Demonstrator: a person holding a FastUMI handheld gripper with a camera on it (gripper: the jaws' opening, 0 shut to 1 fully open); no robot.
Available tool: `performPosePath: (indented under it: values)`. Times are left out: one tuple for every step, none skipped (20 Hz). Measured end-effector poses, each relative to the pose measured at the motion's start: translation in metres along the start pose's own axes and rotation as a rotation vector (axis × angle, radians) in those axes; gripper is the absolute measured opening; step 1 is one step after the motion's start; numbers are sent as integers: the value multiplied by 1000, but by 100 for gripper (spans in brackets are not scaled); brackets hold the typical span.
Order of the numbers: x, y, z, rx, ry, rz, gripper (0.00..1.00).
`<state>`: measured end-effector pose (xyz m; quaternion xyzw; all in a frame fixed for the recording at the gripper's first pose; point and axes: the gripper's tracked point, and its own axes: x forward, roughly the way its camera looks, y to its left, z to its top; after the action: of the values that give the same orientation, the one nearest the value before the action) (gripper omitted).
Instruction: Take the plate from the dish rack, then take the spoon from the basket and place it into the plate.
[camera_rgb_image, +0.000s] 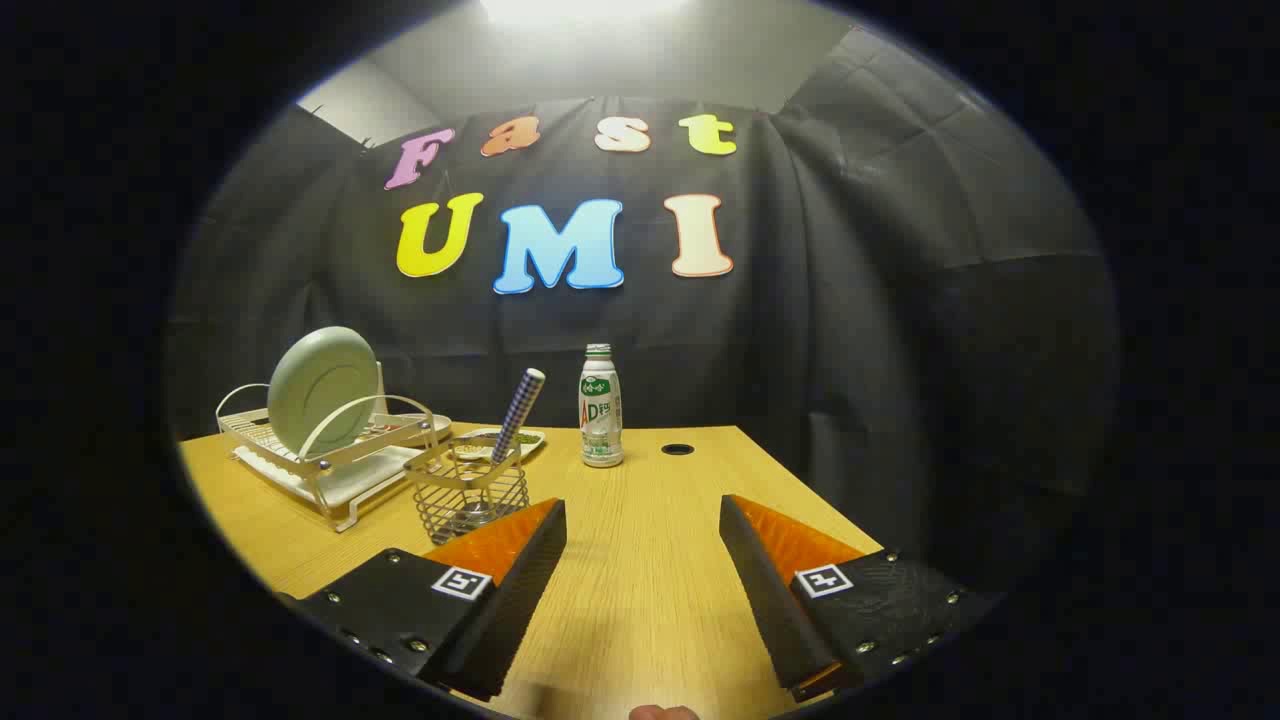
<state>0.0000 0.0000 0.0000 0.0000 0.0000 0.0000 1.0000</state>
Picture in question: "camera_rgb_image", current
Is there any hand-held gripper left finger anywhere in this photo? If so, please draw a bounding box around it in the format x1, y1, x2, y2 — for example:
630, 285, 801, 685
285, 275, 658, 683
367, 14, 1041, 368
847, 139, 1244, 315
275, 497, 568, 703

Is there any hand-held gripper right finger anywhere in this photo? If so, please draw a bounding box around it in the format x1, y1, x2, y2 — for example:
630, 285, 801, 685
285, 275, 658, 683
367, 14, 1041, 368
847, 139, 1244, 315
719, 494, 986, 704

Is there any metal wire basket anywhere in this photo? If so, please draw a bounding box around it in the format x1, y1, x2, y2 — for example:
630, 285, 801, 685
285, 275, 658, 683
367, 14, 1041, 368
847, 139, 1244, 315
403, 437, 531, 546

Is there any checkered handle spoon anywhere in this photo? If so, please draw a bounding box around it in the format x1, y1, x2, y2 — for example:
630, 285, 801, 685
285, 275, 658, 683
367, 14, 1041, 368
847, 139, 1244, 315
455, 368, 547, 531

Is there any white wire dish rack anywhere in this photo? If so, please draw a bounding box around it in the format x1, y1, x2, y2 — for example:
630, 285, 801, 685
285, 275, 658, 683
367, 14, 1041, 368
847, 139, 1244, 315
215, 360, 453, 533

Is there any pale green plate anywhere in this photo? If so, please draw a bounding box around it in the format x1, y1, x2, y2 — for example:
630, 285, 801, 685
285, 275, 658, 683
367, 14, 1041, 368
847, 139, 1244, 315
267, 326, 382, 457

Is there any white divided bean tray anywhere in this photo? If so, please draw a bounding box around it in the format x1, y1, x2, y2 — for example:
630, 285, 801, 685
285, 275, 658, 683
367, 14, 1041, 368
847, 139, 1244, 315
452, 427, 547, 463

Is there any white plastic drink bottle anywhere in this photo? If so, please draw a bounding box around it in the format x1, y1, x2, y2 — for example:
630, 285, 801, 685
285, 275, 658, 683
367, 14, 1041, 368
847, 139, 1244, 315
578, 343, 625, 469

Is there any black backdrop cloth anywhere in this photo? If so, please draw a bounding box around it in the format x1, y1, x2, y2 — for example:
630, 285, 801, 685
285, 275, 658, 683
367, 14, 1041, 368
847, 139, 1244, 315
165, 25, 1121, 561

